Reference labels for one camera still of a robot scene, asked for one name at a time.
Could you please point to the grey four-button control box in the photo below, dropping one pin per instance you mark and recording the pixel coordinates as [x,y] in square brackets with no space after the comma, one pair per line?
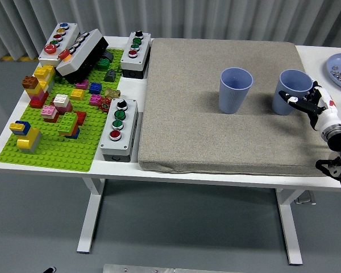
[129,119]

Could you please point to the brass valve red handwheel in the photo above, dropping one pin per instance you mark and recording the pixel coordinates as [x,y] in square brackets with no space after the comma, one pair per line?
[109,96]

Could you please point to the dark green brick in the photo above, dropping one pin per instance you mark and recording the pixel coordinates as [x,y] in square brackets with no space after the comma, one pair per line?
[103,64]

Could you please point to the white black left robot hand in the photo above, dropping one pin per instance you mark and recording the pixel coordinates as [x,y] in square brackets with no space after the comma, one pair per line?
[50,269]

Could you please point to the yellow blue grey brick duck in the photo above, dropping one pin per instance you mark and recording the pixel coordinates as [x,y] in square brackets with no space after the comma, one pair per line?
[28,139]

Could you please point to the blue ribbed plastic cup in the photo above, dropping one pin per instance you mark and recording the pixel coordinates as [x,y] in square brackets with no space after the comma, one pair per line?
[233,98]
[280,106]

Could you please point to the magenta brick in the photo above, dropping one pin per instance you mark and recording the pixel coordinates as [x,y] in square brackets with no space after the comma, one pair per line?
[95,100]
[82,84]

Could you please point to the grey-brown fabric mat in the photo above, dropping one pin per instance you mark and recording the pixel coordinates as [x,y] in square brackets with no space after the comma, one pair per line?
[193,113]

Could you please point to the yellow white brick stack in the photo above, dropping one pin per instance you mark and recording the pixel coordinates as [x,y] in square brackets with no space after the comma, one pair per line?
[45,72]

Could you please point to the grey sloped brick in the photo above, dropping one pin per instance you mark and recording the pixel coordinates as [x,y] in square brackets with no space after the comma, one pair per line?
[110,76]

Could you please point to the brown yellow red brick tower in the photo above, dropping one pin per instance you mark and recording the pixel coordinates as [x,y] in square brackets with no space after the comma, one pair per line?
[35,92]

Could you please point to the white five-button control box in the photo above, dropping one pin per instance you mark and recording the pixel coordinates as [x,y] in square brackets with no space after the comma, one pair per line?
[69,32]

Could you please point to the tilted white black-base button box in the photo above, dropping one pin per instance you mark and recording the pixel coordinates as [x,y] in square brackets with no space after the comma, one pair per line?
[82,54]

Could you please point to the white pink brick stack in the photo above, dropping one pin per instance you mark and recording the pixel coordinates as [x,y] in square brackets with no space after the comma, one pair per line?
[62,102]

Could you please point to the dark grey arch brick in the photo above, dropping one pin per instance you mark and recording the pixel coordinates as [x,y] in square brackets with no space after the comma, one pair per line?
[109,55]

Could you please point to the green studded baseplate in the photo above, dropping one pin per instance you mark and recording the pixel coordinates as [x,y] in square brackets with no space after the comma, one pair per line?
[51,153]

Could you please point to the green orange red brick stack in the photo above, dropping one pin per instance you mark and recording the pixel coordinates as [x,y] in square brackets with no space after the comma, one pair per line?
[68,123]

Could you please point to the pink red brick stack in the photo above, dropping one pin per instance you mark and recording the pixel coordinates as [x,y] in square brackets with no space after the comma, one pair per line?
[49,113]

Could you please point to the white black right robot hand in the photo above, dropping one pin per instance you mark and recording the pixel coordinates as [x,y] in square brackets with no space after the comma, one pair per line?
[326,111]

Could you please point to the grey pleated curtain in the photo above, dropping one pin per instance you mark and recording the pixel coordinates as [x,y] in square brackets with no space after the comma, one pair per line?
[187,17]

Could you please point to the yellow black floor tape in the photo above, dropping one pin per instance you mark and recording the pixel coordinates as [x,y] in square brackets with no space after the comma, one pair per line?
[14,58]

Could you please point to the white table leg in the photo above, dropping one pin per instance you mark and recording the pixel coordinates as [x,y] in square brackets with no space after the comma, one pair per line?
[89,219]
[290,227]

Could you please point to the grey metal floor bracket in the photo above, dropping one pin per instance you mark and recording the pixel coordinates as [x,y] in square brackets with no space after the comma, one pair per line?
[307,198]

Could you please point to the grey three-button knob box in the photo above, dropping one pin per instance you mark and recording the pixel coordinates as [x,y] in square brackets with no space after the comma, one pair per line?
[143,48]

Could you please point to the blue brick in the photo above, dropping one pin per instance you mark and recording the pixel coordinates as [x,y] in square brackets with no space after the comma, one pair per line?
[95,88]

